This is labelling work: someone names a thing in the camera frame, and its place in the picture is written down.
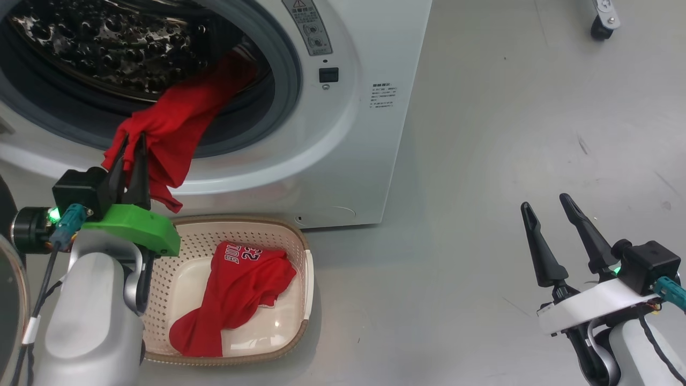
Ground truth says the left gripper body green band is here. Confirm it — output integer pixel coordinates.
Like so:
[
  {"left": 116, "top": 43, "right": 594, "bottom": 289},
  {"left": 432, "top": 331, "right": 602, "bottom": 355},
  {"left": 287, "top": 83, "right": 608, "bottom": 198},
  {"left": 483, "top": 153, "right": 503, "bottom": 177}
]
[{"left": 11, "top": 204, "right": 181, "bottom": 257}]

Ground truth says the plain red garment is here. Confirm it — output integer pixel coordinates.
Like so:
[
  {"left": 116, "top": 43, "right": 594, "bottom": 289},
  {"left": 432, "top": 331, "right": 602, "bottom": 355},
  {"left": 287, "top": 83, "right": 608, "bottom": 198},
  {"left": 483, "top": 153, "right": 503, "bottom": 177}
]
[{"left": 102, "top": 51, "right": 259, "bottom": 214}]

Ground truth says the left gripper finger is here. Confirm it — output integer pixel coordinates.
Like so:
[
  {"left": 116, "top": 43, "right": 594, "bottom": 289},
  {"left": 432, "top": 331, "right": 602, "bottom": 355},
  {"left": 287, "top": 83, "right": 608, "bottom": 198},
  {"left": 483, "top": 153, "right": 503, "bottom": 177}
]
[
  {"left": 105, "top": 137, "right": 130, "bottom": 207},
  {"left": 127, "top": 133, "right": 152, "bottom": 211}
]

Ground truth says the white front-load washing machine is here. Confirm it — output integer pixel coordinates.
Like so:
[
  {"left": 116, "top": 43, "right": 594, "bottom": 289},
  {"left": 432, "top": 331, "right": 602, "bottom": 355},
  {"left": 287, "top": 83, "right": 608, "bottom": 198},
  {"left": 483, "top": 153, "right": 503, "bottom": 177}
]
[{"left": 0, "top": 0, "right": 434, "bottom": 230}]

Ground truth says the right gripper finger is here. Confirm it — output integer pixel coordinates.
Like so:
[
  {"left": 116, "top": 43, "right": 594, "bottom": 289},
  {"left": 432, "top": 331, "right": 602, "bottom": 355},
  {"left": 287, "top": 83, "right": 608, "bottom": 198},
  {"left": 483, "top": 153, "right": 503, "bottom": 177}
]
[
  {"left": 560, "top": 194, "right": 620, "bottom": 276},
  {"left": 521, "top": 202, "right": 569, "bottom": 289}
]

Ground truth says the grey warning label sticker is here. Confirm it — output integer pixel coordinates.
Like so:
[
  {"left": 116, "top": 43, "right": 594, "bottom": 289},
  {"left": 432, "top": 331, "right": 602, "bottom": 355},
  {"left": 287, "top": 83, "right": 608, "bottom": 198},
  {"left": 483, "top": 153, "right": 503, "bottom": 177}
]
[{"left": 282, "top": 0, "right": 333, "bottom": 57}]

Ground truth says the metal stand leg with caster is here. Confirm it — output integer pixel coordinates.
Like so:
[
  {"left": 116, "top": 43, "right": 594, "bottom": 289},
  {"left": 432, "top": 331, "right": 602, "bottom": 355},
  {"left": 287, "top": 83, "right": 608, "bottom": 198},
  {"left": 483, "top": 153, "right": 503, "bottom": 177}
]
[{"left": 590, "top": 0, "right": 622, "bottom": 41}]

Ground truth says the right teal-plug camera cable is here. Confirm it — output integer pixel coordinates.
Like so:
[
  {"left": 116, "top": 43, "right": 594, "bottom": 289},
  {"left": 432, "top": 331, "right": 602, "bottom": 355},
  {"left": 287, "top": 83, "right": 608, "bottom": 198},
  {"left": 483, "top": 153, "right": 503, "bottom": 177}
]
[{"left": 654, "top": 276, "right": 686, "bottom": 312}]

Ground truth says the steel washing machine drum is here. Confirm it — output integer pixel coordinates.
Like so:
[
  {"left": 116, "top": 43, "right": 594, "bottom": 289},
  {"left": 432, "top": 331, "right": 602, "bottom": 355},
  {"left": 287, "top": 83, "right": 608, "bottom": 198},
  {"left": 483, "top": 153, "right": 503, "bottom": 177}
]
[{"left": 5, "top": 0, "right": 274, "bottom": 103}]

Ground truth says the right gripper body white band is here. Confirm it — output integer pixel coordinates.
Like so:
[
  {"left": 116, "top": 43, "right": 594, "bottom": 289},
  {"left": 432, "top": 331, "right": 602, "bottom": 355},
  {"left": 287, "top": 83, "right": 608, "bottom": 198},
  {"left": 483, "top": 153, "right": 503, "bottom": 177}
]
[{"left": 538, "top": 278, "right": 663, "bottom": 337}]

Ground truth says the right black braided cable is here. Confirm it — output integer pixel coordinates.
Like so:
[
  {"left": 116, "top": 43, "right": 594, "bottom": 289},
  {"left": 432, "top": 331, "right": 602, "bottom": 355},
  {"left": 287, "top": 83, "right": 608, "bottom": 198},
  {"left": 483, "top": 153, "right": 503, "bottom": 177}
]
[{"left": 638, "top": 314, "right": 686, "bottom": 386}]

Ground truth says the red printed basketball jersey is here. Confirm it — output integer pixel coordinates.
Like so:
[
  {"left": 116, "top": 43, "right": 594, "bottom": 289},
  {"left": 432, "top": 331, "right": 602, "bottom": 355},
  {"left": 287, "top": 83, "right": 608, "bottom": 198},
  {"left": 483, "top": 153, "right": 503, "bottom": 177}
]
[{"left": 169, "top": 241, "right": 297, "bottom": 359}]

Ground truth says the small printed text sticker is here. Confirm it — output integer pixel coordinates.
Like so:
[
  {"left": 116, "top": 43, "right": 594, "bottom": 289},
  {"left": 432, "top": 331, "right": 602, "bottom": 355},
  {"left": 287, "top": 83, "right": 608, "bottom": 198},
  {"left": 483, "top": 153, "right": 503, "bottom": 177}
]
[{"left": 370, "top": 81, "right": 398, "bottom": 111}]

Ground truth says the teal-plug camera cable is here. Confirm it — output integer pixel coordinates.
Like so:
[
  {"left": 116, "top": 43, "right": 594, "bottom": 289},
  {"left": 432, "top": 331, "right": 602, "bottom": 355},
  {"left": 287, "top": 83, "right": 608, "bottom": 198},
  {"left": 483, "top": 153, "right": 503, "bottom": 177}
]
[
  {"left": 10, "top": 204, "right": 87, "bottom": 386},
  {"left": 654, "top": 276, "right": 686, "bottom": 312}
]

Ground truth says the left teal-plug camera cable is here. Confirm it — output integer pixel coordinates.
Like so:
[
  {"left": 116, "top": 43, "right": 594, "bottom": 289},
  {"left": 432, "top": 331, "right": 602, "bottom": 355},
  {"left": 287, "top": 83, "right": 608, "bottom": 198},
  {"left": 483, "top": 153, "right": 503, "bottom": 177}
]
[{"left": 10, "top": 204, "right": 87, "bottom": 386}]

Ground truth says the cream perforated laundry basket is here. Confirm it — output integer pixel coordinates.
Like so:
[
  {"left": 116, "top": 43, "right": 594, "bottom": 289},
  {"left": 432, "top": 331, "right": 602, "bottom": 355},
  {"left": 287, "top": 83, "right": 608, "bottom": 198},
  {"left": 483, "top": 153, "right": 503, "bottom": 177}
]
[{"left": 140, "top": 214, "right": 315, "bottom": 367}]

